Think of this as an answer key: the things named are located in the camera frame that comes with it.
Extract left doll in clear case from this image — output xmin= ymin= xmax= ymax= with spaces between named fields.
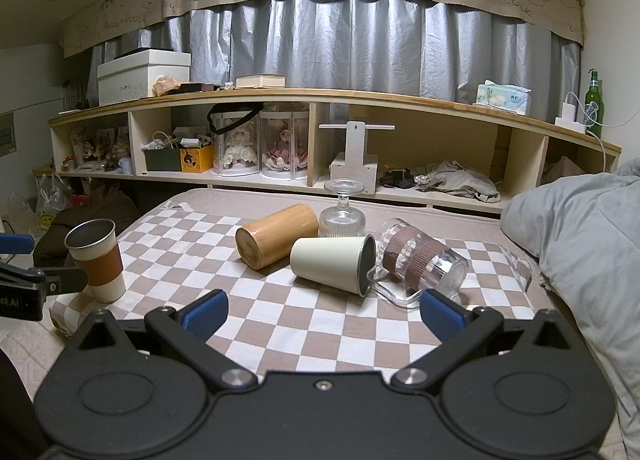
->
xmin=207 ymin=102 xmax=264 ymax=176

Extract doll in clear case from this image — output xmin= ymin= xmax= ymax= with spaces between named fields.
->
xmin=259 ymin=110 xmax=309 ymax=180
xmin=207 ymin=102 xmax=264 ymax=176

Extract steel cup with brown sleeve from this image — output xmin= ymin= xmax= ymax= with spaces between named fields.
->
xmin=64 ymin=218 xmax=126 ymax=304

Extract silver grey curtain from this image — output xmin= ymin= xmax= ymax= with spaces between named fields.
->
xmin=87 ymin=0 xmax=582 ymax=122

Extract yellow box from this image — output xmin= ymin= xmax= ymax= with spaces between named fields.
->
xmin=180 ymin=145 xmax=216 ymax=173

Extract grey quilt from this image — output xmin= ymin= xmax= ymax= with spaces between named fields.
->
xmin=500 ymin=160 xmax=639 ymax=459

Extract clear mug with brown sleeve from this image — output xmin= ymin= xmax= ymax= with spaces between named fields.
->
xmin=367 ymin=217 xmax=470 ymax=310

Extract tissue pack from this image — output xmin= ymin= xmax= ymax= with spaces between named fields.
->
xmin=475 ymin=80 xmax=532 ymax=116

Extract green glass bottle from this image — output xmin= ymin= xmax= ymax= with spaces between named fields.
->
xmin=584 ymin=68 xmax=603 ymax=135

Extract plastic bag with smiley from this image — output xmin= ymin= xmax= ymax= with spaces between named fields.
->
xmin=36 ymin=173 xmax=70 ymax=229

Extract white storage box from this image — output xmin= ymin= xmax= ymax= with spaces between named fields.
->
xmin=98 ymin=50 xmax=192 ymax=106

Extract brown white checkered cloth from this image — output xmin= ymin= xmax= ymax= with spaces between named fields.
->
xmin=50 ymin=201 xmax=535 ymax=376

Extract white charging cable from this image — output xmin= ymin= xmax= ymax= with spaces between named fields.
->
xmin=564 ymin=90 xmax=640 ymax=174

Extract bamboo wooden cup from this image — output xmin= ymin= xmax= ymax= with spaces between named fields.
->
xmin=235 ymin=203 xmax=319 ymax=270

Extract crumpled grey clothes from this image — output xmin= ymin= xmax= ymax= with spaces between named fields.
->
xmin=414 ymin=161 xmax=501 ymax=203

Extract white power adapter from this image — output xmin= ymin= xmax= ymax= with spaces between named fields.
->
xmin=554 ymin=102 xmax=587 ymax=134

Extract upside-down glass goblet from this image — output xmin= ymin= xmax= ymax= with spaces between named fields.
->
xmin=318 ymin=178 xmax=366 ymax=237

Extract right doll in clear case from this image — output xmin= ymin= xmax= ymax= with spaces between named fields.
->
xmin=259 ymin=110 xmax=309 ymax=180

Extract long wooden shelf unit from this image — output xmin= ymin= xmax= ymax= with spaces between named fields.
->
xmin=49 ymin=88 xmax=622 ymax=213

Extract white wooden stand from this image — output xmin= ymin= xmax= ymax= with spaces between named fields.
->
xmin=319 ymin=121 xmax=396 ymax=194

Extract beige mattress pad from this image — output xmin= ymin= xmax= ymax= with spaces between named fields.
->
xmin=27 ymin=188 xmax=616 ymax=459

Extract flat beige box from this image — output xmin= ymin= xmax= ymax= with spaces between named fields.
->
xmin=235 ymin=74 xmax=286 ymax=88

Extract dark green box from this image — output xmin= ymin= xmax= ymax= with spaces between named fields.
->
xmin=143 ymin=148 xmax=181 ymax=172

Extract cream cup with black interior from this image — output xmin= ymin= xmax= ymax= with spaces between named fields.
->
xmin=290 ymin=235 xmax=376 ymax=298

